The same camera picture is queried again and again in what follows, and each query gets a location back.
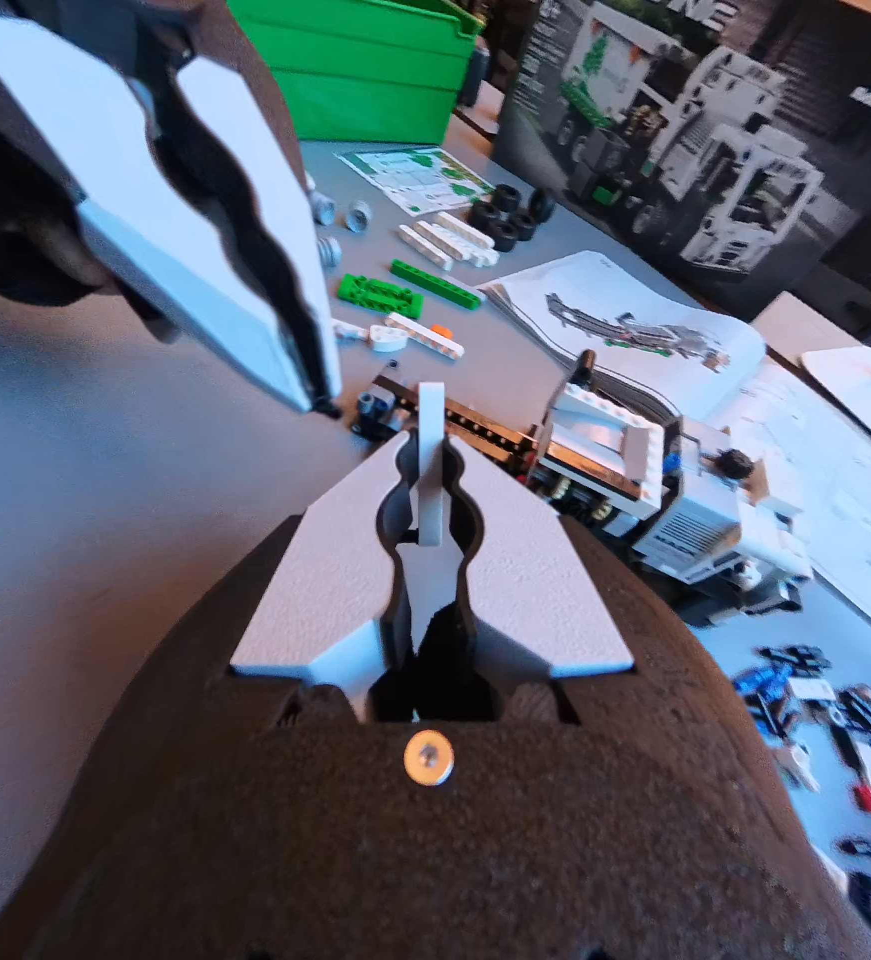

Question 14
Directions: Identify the green lego beam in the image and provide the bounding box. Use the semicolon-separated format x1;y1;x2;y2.
389;258;485;310

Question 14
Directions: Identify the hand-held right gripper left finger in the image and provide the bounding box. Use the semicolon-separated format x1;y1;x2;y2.
229;431;418;725

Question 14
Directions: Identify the pile of small lego pins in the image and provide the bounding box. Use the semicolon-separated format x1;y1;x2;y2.
731;643;871;946

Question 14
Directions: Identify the green white sticker sheet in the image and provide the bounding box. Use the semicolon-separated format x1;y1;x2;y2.
334;146;497;219

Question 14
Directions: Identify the green lego frame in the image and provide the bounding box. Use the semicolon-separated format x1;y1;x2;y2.
336;273;425;316

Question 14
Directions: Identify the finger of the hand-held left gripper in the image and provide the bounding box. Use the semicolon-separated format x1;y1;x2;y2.
176;56;343;399
0;11;317;414

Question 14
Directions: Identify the lego instruction booklet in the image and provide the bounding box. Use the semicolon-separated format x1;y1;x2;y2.
476;251;871;654

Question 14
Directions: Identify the dark grey container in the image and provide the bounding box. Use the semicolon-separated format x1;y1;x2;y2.
459;37;491;108

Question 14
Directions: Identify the white lego truck model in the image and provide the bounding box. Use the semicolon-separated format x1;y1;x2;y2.
349;348;815;627

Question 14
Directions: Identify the black lego set box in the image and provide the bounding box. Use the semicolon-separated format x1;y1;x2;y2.
491;0;871;320

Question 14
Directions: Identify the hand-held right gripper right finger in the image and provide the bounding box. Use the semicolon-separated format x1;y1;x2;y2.
443;435;635;699

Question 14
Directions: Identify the instruction sign on stand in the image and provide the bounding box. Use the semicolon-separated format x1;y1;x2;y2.
799;345;871;474

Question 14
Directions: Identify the thin white lego plate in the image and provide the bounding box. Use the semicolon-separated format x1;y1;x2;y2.
414;382;455;547

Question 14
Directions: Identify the green plastic bin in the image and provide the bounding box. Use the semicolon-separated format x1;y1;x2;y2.
225;0;485;145

